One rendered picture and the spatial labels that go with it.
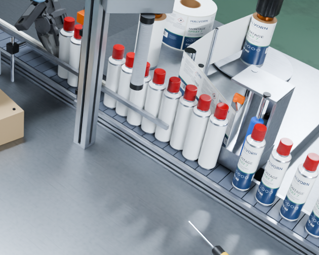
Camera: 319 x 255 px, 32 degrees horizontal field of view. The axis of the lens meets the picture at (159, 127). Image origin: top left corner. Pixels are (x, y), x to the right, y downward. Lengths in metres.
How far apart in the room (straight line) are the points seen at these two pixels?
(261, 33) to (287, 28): 2.57
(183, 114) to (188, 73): 0.21
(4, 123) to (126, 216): 0.43
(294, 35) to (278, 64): 2.36
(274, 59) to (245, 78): 0.68
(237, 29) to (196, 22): 0.15
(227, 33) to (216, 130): 0.55
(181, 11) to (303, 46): 2.42
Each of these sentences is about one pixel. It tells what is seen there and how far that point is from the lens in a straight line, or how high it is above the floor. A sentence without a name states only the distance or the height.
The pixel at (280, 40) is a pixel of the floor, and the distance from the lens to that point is 4.33.
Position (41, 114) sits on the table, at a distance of 1.74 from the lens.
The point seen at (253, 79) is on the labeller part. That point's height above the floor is 1.14.
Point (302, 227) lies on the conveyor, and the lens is 1.50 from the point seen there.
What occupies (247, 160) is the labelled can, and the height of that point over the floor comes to 0.99.
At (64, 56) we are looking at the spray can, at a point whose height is 0.97.
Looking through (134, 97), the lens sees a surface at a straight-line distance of 1.59.
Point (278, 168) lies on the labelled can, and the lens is 1.42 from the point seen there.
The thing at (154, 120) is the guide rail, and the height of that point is 0.96.
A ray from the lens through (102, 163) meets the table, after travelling 1.58.
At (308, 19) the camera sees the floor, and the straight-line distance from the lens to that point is 4.81.
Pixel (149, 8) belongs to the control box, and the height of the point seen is 1.30.
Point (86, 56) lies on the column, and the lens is 1.46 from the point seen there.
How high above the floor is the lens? 1.89
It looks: 37 degrees down
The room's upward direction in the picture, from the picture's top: 12 degrees clockwise
